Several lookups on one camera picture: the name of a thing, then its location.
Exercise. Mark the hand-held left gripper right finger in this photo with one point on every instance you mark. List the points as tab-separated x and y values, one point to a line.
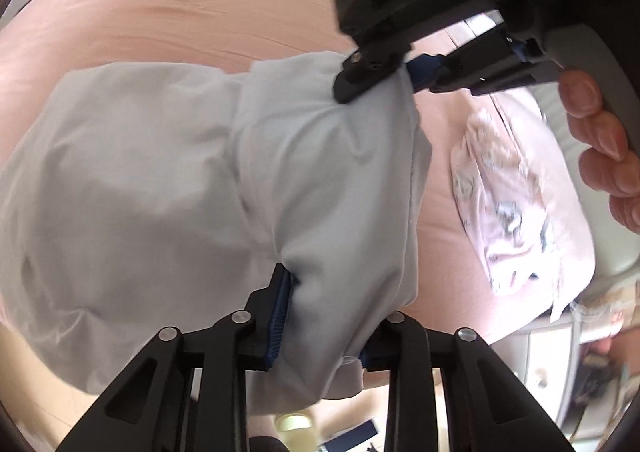
372	352

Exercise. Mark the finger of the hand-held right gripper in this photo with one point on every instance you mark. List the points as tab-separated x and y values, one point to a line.
427	72
367	77

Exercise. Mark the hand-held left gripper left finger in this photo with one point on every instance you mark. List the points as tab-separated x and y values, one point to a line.
280	312

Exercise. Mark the light blue garment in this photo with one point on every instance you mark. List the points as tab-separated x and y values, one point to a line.
175	182

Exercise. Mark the person's right hand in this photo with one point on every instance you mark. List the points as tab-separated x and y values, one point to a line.
600	132

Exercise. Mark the dark flat object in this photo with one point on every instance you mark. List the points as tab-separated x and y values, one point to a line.
350	437

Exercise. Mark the pale green slipper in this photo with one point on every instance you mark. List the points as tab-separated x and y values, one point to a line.
292	422

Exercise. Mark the pink pillow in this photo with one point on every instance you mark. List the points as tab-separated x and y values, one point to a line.
560	152

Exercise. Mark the pink printed garment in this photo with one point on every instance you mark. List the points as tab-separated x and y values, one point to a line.
505	212

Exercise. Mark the white nightstand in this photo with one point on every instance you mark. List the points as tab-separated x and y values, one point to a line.
540	362

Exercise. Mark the dark bag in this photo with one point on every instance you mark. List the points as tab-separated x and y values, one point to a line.
600	377

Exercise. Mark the grey padded headboard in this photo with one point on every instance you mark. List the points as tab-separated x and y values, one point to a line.
612	252

